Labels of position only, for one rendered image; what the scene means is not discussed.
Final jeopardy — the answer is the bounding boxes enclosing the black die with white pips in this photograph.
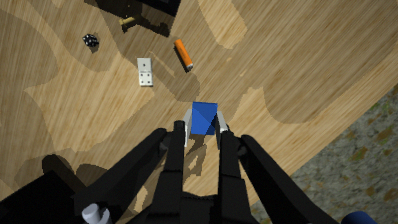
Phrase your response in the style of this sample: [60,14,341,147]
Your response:
[82,34,99,47]

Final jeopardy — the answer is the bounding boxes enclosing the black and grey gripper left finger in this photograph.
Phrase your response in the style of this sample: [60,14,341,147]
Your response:
[34,109,192,224]

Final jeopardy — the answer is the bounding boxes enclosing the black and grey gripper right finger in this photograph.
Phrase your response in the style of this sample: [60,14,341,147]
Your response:
[215,111,340,224]

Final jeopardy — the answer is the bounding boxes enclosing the black rack of bins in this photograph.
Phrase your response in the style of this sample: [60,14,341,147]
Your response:
[137,0,181,17]

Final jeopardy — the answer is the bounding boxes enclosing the white domino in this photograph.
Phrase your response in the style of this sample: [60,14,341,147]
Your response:
[137,58,153,85]

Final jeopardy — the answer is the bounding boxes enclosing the orange aa battery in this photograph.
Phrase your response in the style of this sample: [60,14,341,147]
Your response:
[174,39,193,68]

